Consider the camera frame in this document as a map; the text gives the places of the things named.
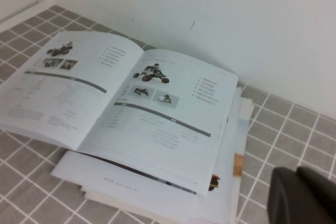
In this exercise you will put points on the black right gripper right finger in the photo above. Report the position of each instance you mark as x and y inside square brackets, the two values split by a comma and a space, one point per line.
[323, 195]

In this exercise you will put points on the grey white-checked tablecloth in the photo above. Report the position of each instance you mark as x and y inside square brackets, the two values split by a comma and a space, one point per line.
[288, 134]

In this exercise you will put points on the white brochure with web address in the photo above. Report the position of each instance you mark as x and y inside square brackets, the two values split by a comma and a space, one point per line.
[92, 172]

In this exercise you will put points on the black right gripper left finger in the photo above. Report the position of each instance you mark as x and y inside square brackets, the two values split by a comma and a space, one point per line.
[286, 200]

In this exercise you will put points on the white product catalogue book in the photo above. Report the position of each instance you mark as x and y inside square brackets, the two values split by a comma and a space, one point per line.
[131, 119]

